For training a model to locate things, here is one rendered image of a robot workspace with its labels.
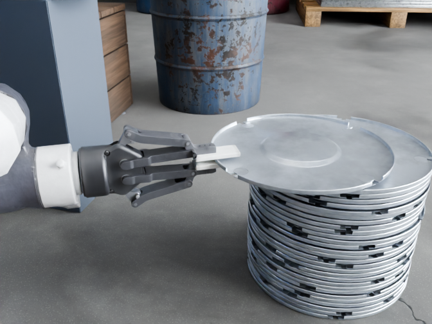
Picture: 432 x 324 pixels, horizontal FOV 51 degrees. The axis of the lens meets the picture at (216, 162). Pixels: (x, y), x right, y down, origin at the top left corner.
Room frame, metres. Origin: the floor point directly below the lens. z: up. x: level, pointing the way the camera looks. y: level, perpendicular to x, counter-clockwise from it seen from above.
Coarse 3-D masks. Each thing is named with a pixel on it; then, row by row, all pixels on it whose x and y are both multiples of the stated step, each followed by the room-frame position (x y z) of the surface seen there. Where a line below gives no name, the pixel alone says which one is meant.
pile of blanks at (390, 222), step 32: (256, 192) 0.64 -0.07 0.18; (416, 192) 0.56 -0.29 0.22; (256, 224) 0.64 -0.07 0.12; (288, 224) 0.57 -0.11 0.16; (320, 224) 0.55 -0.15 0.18; (352, 224) 0.54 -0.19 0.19; (384, 224) 0.54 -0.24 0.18; (416, 224) 0.59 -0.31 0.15; (256, 256) 0.62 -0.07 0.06; (288, 256) 0.57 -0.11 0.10; (320, 256) 0.55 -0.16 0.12; (352, 256) 0.54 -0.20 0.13; (384, 256) 0.55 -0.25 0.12; (288, 288) 0.57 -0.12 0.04; (320, 288) 0.54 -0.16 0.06; (352, 288) 0.54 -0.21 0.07; (384, 288) 0.56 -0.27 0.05
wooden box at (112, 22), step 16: (112, 16) 1.47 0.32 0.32; (112, 32) 1.46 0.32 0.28; (112, 48) 1.45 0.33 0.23; (128, 48) 1.57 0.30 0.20; (112, 64) 1.43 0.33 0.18; (128, 64) 1.56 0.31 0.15; (112, 80) 1.42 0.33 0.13; (128, 80) 1.54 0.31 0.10; (112, 96) 1.41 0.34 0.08; (128, 96) 1.53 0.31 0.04; (112, 112) 1.40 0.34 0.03
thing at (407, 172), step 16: (352, 128) 0.77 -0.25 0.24; (368, 128) 0.77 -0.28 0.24; (384, 128) 0.77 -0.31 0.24; (400, 144) 0.70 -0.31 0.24; (416, 144) 0.70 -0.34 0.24; (400, 160) 0.64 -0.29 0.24; (400, 176) 0.59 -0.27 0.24; (416, 176) 0.59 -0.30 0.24; (352, 192) 0.54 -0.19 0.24; (368, 192) 0.54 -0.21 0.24; (384, 192) 0.54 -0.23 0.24
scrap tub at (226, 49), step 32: (160, 0) 1.52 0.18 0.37; (192, 0) 1.45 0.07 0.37; (224, 0) 1.45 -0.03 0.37; (256, 0) 1.52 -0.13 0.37; (160, 32) 1.53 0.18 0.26; (192, 32) 1.46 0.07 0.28; (224, 32) 1.46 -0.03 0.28; (256, 32) 1.53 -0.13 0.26; (160, 64) 1.55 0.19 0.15; (192, 64) 1.46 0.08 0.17; (224, 64) 1.46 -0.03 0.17; (256, 64) 1.55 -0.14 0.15; (160, 96) 1.59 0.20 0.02; (192, 96) 1.47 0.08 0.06; (224, 96) 1.47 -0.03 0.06; (256, 96) 1.57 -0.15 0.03
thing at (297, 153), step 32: (224, 128) 0.74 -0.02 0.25; (256, 128) 0.75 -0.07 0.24; (288, 128) 0.75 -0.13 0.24; (320, 128) 0.75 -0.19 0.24; (224, 160) 0.62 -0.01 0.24; (256, 160) 0.62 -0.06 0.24; (288, 160) 0.61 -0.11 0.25; (320, 160) 0.61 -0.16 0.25; (352, 160) 0.62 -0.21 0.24; (384, 160) 0.62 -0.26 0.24; (288, 192) 0.53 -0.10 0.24; (320, 192) 0.52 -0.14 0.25
